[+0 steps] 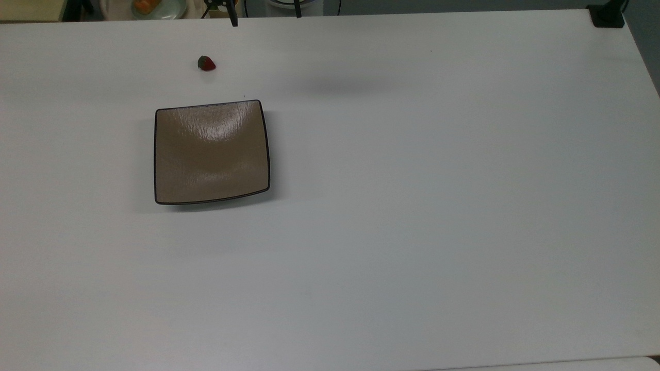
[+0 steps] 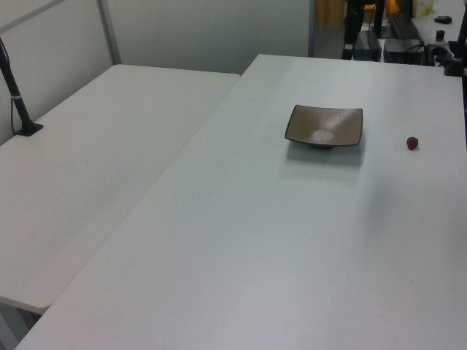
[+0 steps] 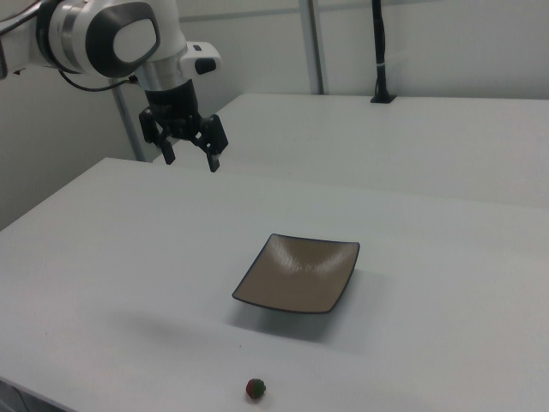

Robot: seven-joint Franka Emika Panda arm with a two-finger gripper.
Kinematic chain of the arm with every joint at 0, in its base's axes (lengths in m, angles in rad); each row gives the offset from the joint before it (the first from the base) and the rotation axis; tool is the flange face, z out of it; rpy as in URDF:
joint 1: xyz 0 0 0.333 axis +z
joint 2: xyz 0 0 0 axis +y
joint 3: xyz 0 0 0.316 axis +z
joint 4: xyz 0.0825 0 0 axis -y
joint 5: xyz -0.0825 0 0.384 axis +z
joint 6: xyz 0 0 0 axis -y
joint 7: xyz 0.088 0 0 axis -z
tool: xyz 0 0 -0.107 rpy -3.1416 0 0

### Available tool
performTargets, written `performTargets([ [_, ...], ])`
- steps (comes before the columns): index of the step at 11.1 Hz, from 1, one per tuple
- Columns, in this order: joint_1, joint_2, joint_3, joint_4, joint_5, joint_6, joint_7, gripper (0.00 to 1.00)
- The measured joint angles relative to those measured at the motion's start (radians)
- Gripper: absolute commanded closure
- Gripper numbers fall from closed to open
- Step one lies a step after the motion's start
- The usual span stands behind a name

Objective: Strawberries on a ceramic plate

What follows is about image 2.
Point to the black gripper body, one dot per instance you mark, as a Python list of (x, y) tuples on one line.
[(355, 18)]

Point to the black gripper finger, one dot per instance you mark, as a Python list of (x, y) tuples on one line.
[(351, 51), (346, 53)]

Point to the red strawberry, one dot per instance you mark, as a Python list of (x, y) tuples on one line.
[(412, 143)]

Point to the square brown ceramic plate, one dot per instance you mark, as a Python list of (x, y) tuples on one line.
[(328, 125)]

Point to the orange object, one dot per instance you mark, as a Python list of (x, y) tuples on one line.
[(370, 7), (392, 6)]

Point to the black power supply box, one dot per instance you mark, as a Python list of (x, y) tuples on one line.
[(368, 45)]

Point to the black vertical pole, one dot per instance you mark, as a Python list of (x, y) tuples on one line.
[(377, 18)]

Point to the yellow wooden door panel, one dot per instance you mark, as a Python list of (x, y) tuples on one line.
[(329, 12)]

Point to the black electronics box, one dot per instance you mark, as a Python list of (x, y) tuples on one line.
[(403, 51)]

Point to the green and white carton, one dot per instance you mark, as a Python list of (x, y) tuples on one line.
[(424, 8)]

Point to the black computer mouse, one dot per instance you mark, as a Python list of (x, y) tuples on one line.
[(443, 19)]

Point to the black clamp stand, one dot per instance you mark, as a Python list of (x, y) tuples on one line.
[(458, 54)]

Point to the slim grey metal partition post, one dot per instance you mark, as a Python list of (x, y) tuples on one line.
[(311, 27)]

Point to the black camera stand pole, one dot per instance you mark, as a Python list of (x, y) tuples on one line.
[(16, 98)]

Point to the grey table leg frame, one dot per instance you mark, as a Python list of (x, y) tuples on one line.
[(14, 326)]

